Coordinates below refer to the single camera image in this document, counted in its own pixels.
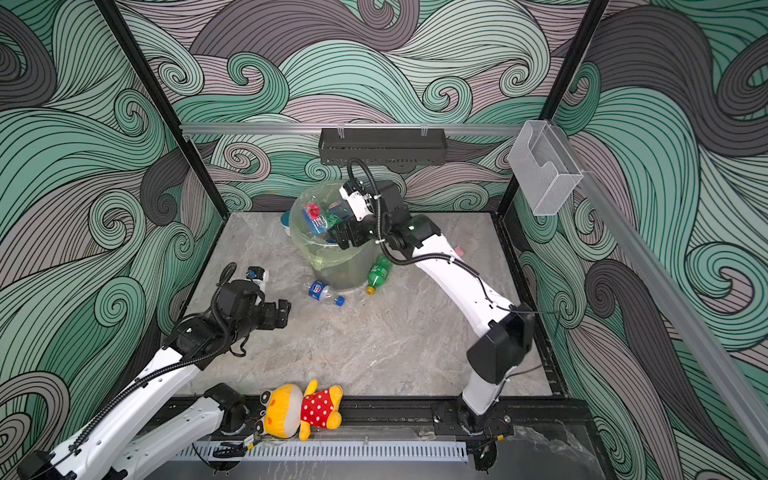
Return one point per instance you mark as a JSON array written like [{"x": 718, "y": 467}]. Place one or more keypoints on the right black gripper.
[{"x": 347, "y": 234}]

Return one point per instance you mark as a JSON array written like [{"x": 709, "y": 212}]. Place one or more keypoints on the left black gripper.
[{"x": 272, "y": 321}]

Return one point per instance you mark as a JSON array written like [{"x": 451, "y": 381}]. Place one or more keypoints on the green sprite bottle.
[{"x": 378, "y": 274}]

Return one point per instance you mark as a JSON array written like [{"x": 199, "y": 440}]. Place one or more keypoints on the pepsi label clear bottle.
[{"x": 324, "y": 293}]

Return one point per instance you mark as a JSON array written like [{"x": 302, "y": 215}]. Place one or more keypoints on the clear bottle blue cap front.
[{"x": 318, "y": 219}]

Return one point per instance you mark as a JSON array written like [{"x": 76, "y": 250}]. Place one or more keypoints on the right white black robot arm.
[{"x": 504, "y": 329}]

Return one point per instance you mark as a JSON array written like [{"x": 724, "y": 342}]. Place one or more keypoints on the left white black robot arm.
[{"x": 113, "y": 444}]

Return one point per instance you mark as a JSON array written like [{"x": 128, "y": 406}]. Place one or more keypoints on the green plastic bin liner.
[{"x": 320, "y": 251}]

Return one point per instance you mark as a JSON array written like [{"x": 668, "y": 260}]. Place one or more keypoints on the grey mesh waste bin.
[{"x": 343, "y": 269}]

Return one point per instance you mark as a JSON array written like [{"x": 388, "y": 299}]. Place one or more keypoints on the white jar teal lid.
[{"x": 285, "y": 222}]

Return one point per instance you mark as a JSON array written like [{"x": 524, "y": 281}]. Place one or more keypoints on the yellow plush toy red dress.
[{"x": 290, "y": 410}]

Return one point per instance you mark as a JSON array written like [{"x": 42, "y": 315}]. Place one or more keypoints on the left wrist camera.
[{"x": 257, "y": 274}]

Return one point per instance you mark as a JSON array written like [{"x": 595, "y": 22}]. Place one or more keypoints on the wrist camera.
[
  {"x": 357, "y": 200},
  {"x": 257, "y": 274}
]

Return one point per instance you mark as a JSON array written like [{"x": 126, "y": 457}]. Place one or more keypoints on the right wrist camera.
[{"x": 357, "y": 200}]

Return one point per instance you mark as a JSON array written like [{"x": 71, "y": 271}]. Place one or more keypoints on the black wall shelf tray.
[{"x": 386, "y": 147}]

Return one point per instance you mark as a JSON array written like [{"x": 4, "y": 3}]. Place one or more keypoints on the white slotted cable duct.
[{"x": 326, "y": 451}]

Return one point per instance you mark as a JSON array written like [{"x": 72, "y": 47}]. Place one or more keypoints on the clear acrylic wall holder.
[{"x": 544, "y": 164}]

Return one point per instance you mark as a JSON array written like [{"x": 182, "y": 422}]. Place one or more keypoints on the aluminium wall rail back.
[{"x": 276, "y": 128}]

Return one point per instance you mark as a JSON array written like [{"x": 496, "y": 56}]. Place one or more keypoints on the aluminium wall rail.
[
  {"x": 276, "y": 128},
  {"x": 610, "y": 194}
]

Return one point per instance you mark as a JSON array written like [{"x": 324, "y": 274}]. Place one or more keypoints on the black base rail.
[{"x": 441, "y": 414}]

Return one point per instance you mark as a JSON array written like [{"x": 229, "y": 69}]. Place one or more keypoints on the aluminium wall rail right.
[{"x": 610, "y": 194}]

